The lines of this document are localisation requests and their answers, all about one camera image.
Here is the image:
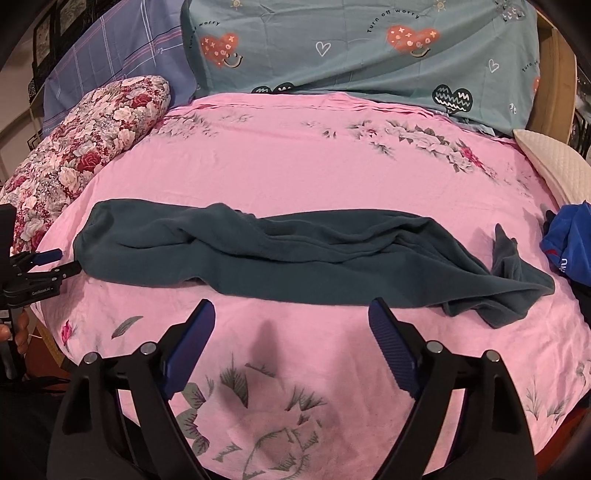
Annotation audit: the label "dark green pants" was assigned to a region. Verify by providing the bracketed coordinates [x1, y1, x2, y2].
[73, 199, 555, 328]

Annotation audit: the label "left hand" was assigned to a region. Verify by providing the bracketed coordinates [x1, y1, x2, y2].
[0, 310, 30, 355]

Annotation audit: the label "pink floral bed sheet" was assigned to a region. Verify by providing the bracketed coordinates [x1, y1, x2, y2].
[34, 94, 590, 479]

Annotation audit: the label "red floral rolled quilt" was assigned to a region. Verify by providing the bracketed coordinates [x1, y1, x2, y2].
[1, 75, 171, 253]

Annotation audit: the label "blue garment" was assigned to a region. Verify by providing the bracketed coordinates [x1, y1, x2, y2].
[540, 201, 591, 287]

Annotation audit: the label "purple plaid pillow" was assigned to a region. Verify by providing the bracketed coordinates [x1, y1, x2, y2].
[42, 0, 197, 136]

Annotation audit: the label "cream textured pillow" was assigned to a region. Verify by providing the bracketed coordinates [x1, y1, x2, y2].
[514, 129, 591, 207]

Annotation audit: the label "wooden headboard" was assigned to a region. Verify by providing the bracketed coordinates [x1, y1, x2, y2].
[527, 10, 577, 144]

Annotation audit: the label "teal heart-print pillow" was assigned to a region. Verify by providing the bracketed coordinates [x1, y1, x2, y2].
[180, 0, 541, 135]

